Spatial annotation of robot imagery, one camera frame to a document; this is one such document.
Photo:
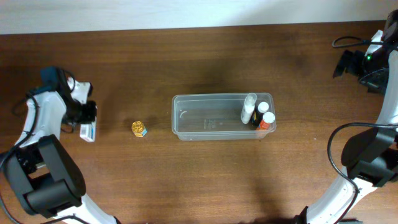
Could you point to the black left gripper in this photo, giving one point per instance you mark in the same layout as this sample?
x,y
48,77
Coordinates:
x,y
87,111

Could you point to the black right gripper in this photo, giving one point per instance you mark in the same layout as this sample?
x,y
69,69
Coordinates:
x,y
348,63

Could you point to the white Panadol medicine box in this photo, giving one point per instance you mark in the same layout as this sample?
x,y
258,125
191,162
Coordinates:
x,y
88,131

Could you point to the small gold-lidded jar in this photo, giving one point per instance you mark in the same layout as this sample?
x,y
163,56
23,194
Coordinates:
x,y
138,129

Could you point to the dark syrup bottle white cap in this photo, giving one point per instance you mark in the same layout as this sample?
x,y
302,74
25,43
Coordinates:
x,y
258,112

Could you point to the orange tube white cap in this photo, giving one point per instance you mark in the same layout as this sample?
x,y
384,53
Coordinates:
x,y
267,119

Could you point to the white plastic lotion bottle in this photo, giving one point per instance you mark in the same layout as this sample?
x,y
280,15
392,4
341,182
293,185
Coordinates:
x,y
248,107

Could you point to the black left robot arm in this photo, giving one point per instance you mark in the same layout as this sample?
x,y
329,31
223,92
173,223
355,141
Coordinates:
x,y
45,179

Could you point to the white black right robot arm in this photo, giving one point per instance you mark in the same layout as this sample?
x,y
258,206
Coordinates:
x,y
369,161

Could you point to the clear plastic container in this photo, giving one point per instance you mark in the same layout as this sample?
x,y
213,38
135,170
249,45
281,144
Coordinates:
x,y
215,116

